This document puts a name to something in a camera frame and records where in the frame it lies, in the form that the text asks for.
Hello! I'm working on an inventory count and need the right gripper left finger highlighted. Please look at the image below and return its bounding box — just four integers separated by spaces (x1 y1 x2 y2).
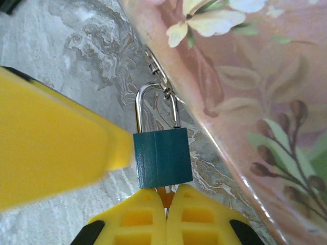
68 188 167 245

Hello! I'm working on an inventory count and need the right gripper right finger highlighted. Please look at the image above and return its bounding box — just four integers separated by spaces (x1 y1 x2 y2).
166 183 266 245

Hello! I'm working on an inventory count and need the teal padlock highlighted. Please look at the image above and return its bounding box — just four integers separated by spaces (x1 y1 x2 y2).
132 82 194 190

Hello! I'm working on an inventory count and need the pink illustrated pouch bag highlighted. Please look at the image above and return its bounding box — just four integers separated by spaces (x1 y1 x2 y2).
120 0 327 245

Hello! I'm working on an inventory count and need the silver box latch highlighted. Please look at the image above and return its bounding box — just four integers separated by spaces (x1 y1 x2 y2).
144 45 179 101

